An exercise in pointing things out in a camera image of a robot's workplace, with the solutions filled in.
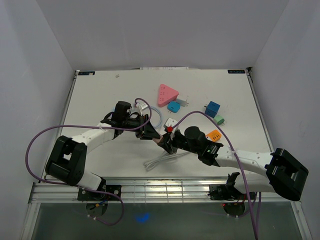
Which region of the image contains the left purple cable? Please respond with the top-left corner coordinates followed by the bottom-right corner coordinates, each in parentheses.
top-left (25, 97), bottom-right (152, 226)

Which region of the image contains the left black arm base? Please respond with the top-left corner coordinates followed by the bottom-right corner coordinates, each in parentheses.
top-left (77, 184), bottom-right (122, 202)

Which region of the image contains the pink triangular power strip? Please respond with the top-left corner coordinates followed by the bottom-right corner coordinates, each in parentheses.
top-left (157, 84), bottom-right (179, 108)

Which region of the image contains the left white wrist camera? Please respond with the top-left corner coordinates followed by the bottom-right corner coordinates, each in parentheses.
top-left (135, 102), bottom-right (149, 115)

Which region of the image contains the green charger plug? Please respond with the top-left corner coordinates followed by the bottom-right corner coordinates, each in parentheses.
top-left (213, 114), bottom-right (225, 126)

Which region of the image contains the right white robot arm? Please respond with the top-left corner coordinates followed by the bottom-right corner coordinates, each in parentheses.
top-left (156, 126), bottom-right (309, 202)

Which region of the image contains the white charger plug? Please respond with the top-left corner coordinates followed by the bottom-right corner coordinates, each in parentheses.
top-left (175, 95), bottom-right (189, 107)

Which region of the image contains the dark blue cube socket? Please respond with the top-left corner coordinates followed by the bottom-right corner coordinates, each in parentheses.
top-left (204, 101), bottom-right (221, 118)

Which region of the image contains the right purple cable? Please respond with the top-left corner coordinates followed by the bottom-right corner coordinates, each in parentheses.
top-left (172, 111), bottom-right (263, 240)

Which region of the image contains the rose gold charger plug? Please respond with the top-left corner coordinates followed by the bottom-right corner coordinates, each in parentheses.
top-left (152, 136), bottom-right (163, 146)

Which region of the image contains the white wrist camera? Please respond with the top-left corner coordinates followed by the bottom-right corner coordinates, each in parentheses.
top-left (135, 102), bottom-right (149, 115)
top-left (163, 117), bottom-right (178, 134)

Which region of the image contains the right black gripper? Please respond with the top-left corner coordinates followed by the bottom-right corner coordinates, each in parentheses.
top-left (157, 129), bottom-right (200, 155)

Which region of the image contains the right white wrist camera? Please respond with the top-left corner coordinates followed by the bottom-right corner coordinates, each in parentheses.
top-left (163, 117), bottom-right (178, 134)

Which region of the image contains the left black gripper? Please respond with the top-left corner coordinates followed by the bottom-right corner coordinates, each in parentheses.
top-left (122, 114), bottom-right (161, 141)

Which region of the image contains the cyan blue charger plug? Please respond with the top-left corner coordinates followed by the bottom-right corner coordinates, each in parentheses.
top-left (167, 101), bottom-right (181, 113)

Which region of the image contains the left blue corner label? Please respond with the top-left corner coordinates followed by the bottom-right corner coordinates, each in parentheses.
top-left (77, 71), bottom-right (96, 76)

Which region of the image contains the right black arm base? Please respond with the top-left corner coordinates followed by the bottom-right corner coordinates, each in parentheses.
top-left (207, 183), bottom-right (248, 201)

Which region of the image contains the light blue power cord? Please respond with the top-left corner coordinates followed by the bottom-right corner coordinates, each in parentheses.
top-left (147, 104), bottom-right (164, 130)

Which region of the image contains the white coiled power cord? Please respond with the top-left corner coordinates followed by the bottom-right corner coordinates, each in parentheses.
top-left (143, 151), bottom-right (195, 172)

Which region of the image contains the orange power strip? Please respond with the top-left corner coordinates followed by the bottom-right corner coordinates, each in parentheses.
top-left (205, 129), bottom-right (222, 142)

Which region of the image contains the purple cable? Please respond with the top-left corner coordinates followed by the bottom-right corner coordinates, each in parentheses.
top-left (25, 97), bottom-right (152, 226)
top-left (172, 111), bottom-right (263, 240)

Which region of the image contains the right blue corner label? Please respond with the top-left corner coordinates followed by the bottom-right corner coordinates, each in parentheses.
top-left (227, 69), bottom-right (246, 74)

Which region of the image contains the blue corner label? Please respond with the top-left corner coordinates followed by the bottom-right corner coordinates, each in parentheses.
top-left (227, 69), bottom-right (246, 74)
top-left (77, 71), bottom-right (96, 76)

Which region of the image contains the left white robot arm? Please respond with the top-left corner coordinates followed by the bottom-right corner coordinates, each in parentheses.
top-left (45, 101), bottom-right (161, 200)

